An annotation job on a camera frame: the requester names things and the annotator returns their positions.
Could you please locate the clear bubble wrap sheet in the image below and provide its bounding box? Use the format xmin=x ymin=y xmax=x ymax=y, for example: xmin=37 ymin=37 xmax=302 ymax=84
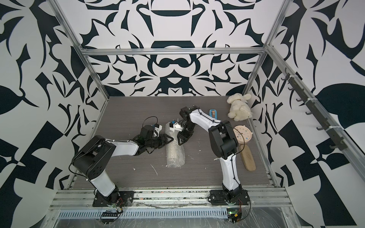
xmin=165 ymin=129 xmax=185 ymax=168

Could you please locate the blue tape dispenser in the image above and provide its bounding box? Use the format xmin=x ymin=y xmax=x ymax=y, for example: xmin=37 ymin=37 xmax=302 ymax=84
xmin=209 ymin=109 xmax=217 ymax=119

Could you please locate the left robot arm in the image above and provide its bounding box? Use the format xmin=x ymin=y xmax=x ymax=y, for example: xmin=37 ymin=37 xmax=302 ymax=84
xmin=70 ymin=124 xmax=174 ymax=203

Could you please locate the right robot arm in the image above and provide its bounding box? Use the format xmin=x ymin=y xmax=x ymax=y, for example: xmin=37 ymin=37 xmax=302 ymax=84
xmin=177 ymin=106 xmax=243 ymax=203

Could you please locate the pink round alarm clock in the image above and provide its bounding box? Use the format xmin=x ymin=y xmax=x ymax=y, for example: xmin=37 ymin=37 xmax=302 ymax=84
xmin=233 ymin=125 xmax=253 ymax=144

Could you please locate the cream plush teddy bear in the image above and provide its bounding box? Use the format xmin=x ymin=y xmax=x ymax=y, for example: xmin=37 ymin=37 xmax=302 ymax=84
xmin=227 ymin=93 xmax=253 ymax=122

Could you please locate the tan oval case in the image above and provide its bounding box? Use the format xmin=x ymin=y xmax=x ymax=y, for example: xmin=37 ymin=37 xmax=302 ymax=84
xmin=239 ymin=144 xmax=256 ymax=172

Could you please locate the left black electronics board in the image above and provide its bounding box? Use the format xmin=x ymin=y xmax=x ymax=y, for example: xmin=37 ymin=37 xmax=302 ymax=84
xmin=100 ymin=211 xmax=120 ymax=224

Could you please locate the black electronics board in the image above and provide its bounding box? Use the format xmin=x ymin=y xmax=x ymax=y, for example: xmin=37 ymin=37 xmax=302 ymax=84
xmin=227 ymin=208 xmax=242 ymax=223
xmin=100 ymin=211 xmax=120 ymax=224

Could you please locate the right black electronics board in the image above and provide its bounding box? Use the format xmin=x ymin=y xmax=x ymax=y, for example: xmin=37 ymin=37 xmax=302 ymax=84
xmin=227 ymin=208 xmax=242 ymax=223

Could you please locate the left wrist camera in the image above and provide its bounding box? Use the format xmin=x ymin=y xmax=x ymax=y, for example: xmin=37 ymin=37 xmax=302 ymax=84
xmin=152 ymin=123 xmax=163 ymax=137

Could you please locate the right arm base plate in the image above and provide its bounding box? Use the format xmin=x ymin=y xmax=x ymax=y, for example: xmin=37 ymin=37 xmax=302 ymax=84
xmin=207 ymin=188 xmax=250 ymax=206

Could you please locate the white perforated cable duct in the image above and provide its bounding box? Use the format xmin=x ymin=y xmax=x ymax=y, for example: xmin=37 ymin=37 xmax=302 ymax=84
xmin=58 ymin=208 xmax=228 ymax=219

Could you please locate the black wall hook rail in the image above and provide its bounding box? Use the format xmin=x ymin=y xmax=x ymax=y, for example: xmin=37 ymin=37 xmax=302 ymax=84
xmin=281 ymin=67 xmax=348 ymax=151

